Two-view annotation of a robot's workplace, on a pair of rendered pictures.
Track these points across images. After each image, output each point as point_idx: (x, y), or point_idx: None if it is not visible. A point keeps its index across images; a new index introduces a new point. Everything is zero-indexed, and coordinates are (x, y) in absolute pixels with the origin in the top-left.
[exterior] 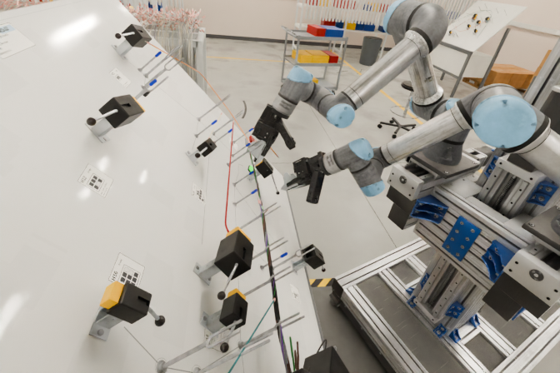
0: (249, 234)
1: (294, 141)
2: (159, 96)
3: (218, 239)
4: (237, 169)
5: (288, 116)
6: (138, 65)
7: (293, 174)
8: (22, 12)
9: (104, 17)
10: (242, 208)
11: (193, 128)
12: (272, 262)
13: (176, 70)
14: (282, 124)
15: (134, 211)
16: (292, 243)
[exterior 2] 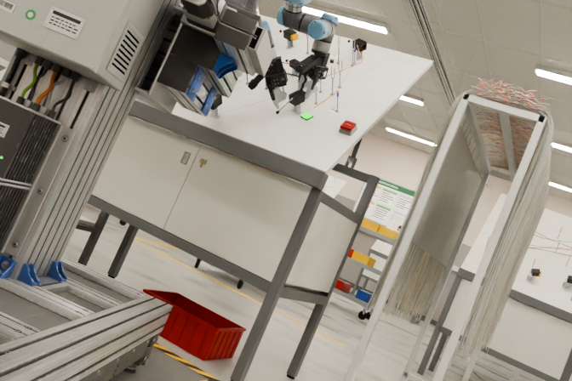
0: (244, 91)
1: (299, 64)
2: (340, 69)
3: (243, 73)
4: (301, 103)
5: (311, 48)
6: (359, 64)
7: (283, 94)
8: (340, 36)
9: (386, 55)
10: (264, 93)
11: (325, 82)
12: (224, 99)
13: (391, 85)
14: (309, 55)
15: None
16: (233, 127)
